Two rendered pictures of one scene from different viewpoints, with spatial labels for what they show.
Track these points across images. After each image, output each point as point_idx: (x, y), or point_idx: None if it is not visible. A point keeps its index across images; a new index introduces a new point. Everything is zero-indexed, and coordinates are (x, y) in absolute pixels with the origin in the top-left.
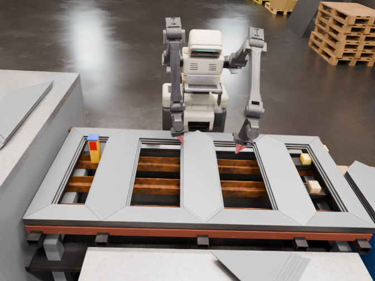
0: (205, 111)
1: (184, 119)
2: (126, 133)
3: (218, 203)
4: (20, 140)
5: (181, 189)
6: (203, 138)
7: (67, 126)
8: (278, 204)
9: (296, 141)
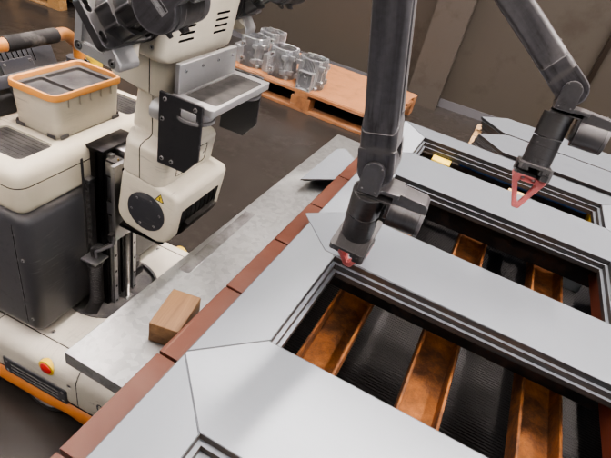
0: (199, 164)
1: (175, 210)
2: (217, 363)
3: (605, 326)
4: None
5: (536, 365)
6: None
7: None
8: (595, 253)
9: (411, 141)
